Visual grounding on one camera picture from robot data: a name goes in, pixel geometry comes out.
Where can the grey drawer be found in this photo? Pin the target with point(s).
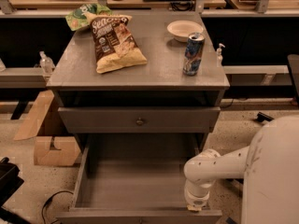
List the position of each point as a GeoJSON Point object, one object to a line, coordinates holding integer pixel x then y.
{"type": "Point", "coordinates": [135, 178]}
{"type": "Point", "coordinates": [139, 119]}

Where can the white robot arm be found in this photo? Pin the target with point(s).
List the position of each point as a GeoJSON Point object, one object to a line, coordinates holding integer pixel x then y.
{"type": "Point", "coordinates": [269, 167]}

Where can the grey top drawer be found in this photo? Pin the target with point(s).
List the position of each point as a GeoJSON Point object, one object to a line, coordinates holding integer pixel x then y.
{"type": "Point", "coordinates": [139, 119]}

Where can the grey drawer cabinet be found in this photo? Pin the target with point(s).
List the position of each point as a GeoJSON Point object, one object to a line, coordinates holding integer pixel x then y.
{"type": "Point", "coordinates": [160, 82]}

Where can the black rolling stand base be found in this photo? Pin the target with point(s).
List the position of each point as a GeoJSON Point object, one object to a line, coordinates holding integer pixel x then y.
{"type": "Point", "coordinates": [261, 117]}

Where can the small pump bottle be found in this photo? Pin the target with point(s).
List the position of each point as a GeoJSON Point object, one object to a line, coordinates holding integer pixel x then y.
{"type": "Point", "coordinates": [219, 54]}

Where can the cardboard box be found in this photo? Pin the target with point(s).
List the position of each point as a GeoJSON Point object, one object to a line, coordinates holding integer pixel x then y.
{"type": "Point", "coordinates": [53, 146]}

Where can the blue drink can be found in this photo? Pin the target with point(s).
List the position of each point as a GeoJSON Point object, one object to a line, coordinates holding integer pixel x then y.
{"type": "Point", "coordinates": [193, 53]}

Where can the brown yellow chip bag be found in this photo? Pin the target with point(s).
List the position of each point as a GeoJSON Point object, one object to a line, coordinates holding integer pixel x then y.
{"type": "Point", "coordinates": [115, 47]}

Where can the white bowl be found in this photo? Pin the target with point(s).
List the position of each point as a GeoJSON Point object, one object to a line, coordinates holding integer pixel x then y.
{"type": "Point", "coordinates": [181, 30]}

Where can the black equipment left corner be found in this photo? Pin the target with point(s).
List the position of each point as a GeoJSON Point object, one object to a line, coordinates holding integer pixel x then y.
{"type": "Point", "coordinates": [9, 183]}

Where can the clear sanitizer bottle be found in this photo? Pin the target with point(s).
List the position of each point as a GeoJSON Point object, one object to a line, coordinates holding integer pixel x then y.
{"type": "Point", "coordinates": [46, 63]}

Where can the green snack bag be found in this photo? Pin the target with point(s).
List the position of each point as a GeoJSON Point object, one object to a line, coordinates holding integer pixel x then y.
{"type": "Point", "coordinates": [76, 19]}

